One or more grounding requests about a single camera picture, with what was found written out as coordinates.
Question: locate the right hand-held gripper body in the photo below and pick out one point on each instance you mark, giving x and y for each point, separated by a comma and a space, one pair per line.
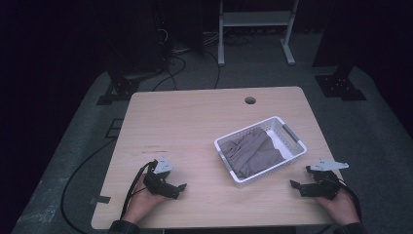
324, 189

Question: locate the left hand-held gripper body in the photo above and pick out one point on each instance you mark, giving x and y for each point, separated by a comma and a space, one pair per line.
159, 187

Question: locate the white plastic basket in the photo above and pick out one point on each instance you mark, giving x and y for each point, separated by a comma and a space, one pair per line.
293, 144

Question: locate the grey shorts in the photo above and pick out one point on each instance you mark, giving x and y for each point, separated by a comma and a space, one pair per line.
251, 154

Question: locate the person's left hand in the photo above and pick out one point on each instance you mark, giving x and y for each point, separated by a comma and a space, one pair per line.
139, 204

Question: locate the person's right hand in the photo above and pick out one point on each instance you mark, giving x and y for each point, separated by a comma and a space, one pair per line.
344, 208

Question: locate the grey tape strip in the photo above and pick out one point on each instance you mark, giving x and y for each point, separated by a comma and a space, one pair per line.
100, 199

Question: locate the black stand base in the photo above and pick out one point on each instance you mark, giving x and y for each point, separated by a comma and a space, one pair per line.
339, 87
121, 88

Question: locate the dark equipment cabinet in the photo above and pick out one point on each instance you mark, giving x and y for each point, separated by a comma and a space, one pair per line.
136, 39

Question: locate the white metal stand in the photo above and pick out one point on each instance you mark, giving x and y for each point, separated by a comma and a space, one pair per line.
253, 19

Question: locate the black floor socket frame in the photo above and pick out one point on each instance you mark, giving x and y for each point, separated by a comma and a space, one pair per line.
110, 136

